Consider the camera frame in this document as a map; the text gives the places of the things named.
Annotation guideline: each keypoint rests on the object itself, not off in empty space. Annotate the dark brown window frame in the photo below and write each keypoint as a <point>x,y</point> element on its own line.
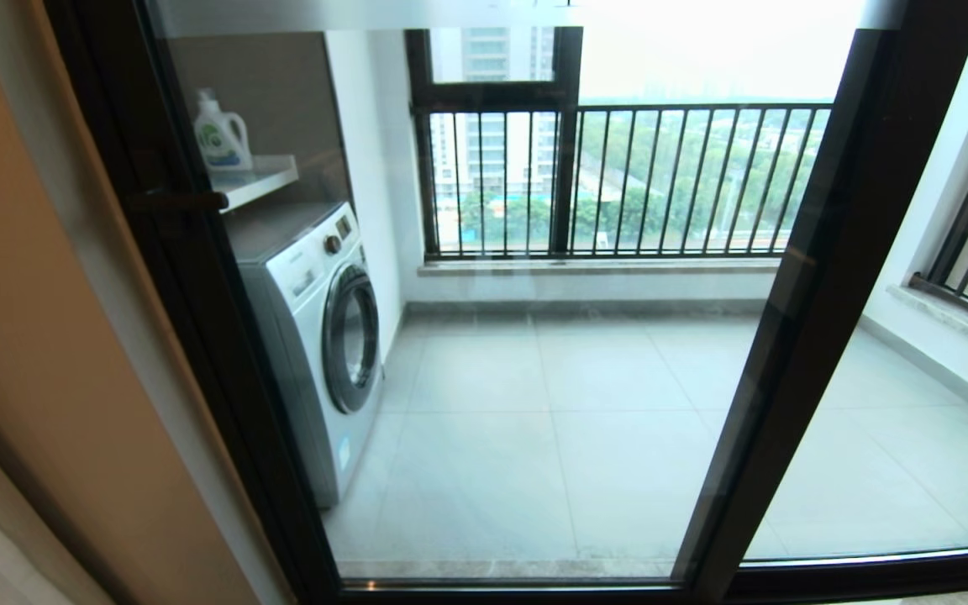
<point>492,95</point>

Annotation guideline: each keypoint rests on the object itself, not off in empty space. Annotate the long black balcony railing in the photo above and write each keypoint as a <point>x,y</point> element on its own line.
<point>660,107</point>

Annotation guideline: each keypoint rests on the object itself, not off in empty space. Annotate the white wall shelf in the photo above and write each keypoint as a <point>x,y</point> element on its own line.
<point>253,181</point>

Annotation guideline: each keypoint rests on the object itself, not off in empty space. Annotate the black window guard railing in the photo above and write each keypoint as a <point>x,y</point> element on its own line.
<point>963,301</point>

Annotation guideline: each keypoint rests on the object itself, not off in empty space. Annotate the grey stone window sill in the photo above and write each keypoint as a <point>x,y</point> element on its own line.
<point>954,326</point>
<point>576,266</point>

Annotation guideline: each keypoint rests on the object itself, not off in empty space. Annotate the white front-load washing machine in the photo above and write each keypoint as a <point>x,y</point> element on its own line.
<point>307,336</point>

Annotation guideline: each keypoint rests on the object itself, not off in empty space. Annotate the dark framed fixed glass panel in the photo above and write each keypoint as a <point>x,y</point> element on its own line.
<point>912,565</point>

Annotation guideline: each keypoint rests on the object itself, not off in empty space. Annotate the dark framed sliding glass door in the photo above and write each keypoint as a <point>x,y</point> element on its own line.
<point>828,252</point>

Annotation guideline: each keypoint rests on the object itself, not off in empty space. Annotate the white laundry detergent bottle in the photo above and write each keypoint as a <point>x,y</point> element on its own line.
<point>219,139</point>

